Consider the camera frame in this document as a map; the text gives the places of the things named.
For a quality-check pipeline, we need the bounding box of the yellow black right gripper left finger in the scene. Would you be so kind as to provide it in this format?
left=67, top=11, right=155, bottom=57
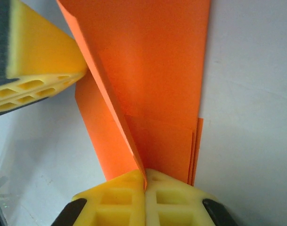
left=53, top=169, right=146, bottom=226

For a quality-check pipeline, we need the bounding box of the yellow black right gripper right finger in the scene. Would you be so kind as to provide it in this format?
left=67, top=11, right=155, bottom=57
left=145, top=169, right=238, bottom=226

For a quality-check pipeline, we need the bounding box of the orange square paper sheet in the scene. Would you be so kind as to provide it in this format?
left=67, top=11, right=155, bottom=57
left=55, top=0, right=212, bottom=189

